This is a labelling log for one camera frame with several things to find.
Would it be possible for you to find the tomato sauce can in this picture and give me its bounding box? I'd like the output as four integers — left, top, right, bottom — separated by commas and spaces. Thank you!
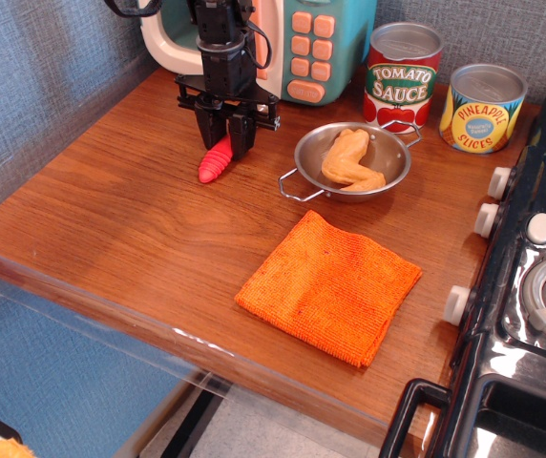
363, 22, 443, 134

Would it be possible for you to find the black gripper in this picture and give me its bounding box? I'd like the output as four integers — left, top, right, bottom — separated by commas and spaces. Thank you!
175, 40, 280, 160

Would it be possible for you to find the black toy stove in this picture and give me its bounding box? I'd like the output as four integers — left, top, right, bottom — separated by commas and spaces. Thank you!
380, 98, 546, 457

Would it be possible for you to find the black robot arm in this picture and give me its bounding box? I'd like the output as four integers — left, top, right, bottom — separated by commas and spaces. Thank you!
176, 1, 280, 160

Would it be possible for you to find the pineapple slices can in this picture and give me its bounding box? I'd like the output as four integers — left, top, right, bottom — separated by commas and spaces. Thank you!
439, 63, 528, 155

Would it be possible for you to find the teal toy microwave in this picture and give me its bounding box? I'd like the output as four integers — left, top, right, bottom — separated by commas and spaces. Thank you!
140, 0, 377, 106

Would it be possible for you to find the orange folded cloth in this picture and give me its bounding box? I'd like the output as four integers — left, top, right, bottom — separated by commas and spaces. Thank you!
235, 211, 422, 368

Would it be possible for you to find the toy chicken wing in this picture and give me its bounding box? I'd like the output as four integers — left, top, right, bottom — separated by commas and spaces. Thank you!
321, 129, 387, 192

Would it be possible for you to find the orange object bottom left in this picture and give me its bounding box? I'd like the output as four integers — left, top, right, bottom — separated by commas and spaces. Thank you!
0, 438, 35, 458

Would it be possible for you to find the black braided cable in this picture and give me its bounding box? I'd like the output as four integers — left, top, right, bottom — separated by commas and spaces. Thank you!
103, 0, 164, 19

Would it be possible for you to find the red handled metal spoon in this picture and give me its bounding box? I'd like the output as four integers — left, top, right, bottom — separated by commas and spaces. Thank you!
198, 135, 233, 183

